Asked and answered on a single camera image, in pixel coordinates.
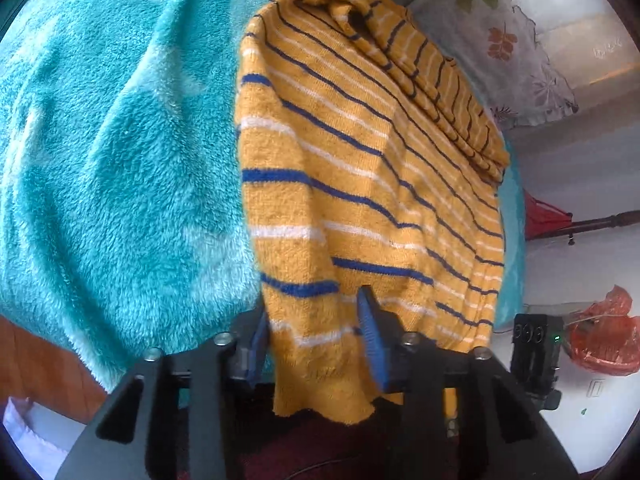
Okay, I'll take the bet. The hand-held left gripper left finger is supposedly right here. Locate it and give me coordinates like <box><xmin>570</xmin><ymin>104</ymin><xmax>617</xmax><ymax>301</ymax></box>
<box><xmin>55</xmin><ymin>305</ymin><xmax>273</xmax><ymax>480</ymax></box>

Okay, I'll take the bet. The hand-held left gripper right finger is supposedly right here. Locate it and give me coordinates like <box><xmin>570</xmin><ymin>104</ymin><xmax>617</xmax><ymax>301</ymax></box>
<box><xmin>356</xmin><ymin>285</ymin><xmax>581</xmax><ymax>480</ymax></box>

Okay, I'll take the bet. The yellow striped knit sweater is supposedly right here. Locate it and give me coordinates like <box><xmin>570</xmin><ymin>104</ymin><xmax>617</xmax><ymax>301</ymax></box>
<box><xmin>235</xmin><ymin>0</ymin><xmax>511</xmax><ymax>421</ymax></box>

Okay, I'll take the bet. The red plastic bag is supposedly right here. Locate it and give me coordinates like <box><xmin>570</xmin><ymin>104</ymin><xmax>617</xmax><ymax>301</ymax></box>
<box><xmin>565</xmin><ymin>285</ymin><xmax>640</xmax><ymax>376</ymax></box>

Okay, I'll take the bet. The teal printed fleece blanket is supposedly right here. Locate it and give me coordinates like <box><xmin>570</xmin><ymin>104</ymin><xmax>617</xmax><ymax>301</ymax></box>
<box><xmin>0</xmin><ymin>0</ymin><xmax>527</xmax><ymax>406</ymax></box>

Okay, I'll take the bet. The white cloth bundle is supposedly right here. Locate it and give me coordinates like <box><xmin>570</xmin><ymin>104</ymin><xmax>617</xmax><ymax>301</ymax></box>
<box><xmin>0</xmin><ymin>396</ymin><xmax>78</xmax><ymax>478</ymax></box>

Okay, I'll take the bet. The large floral ruffled pillow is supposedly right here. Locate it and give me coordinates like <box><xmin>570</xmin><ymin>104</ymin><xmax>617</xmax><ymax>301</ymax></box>
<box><xmin>405</xmin><ymin>0</ymin><xmax>581</xmax><ymax>128</ymax></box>

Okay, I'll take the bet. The dark wooden bed rail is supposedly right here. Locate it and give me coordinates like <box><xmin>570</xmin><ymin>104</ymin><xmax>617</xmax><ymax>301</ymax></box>
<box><xmin>525</xmin><ymin>212</ymin><xmax>640</xmax><ymax>245</ymax></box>

